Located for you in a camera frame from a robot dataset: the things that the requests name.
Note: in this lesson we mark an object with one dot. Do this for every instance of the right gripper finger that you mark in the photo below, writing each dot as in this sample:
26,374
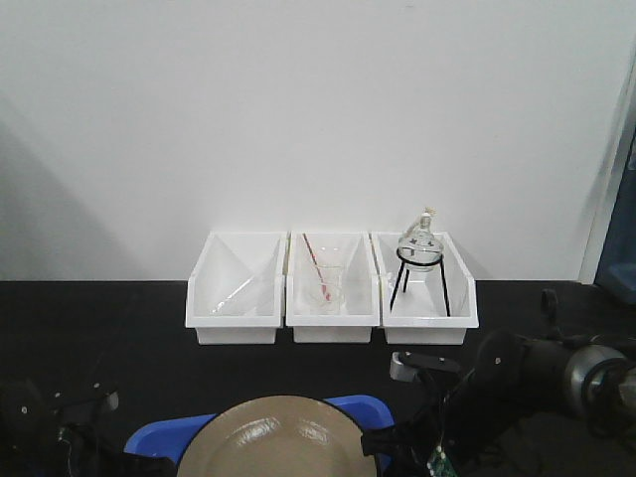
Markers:
392,441

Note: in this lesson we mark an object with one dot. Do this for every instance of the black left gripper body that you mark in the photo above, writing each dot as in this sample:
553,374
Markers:
88,453

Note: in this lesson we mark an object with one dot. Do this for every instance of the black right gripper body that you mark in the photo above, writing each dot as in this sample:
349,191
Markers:
442,438

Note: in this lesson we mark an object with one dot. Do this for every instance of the blue plastic tray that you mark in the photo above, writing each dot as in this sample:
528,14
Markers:
170,438

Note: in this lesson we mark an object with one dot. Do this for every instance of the beige plate with black rim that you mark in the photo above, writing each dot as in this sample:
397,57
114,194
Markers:
279,436

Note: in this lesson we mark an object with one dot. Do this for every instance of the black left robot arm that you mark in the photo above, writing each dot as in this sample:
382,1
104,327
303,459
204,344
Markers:
29,429

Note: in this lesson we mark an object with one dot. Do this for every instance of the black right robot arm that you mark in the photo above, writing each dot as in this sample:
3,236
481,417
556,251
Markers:
586,377

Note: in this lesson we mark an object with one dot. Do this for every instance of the right white storage bin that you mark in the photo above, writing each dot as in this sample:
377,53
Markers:
418,316

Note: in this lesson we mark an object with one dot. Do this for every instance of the white storage bin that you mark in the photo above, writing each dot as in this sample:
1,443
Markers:
418,316
225,262
361,311

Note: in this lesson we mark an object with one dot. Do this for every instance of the black metal tripod stand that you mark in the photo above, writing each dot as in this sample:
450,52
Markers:
403,278

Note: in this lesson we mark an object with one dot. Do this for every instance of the glass alcohol lamp flask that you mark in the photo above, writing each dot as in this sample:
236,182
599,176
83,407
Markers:
418,247

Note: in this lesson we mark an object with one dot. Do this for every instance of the middle white storage bin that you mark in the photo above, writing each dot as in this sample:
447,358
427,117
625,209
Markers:
361,311

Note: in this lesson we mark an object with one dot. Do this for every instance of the clear glass beaker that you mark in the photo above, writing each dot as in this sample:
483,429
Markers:
330,262

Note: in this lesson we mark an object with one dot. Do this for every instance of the red glass thermometer rod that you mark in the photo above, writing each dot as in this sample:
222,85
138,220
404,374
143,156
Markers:
326,294

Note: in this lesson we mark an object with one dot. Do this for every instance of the clear glass stirring rod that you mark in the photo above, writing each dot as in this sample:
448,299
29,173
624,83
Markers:
239,301

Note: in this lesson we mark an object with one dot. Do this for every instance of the left white storage bin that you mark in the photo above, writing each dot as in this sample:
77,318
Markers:
225,262

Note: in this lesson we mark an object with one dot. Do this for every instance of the blue object at right edge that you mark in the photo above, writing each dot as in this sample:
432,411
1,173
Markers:
616,268

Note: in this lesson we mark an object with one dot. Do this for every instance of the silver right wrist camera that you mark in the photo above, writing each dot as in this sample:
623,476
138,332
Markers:
410,367

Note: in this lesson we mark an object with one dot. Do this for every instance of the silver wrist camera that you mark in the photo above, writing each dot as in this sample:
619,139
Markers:
105,401
410,367

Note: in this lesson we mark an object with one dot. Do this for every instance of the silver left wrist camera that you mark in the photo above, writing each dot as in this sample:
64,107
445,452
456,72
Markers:
105,401

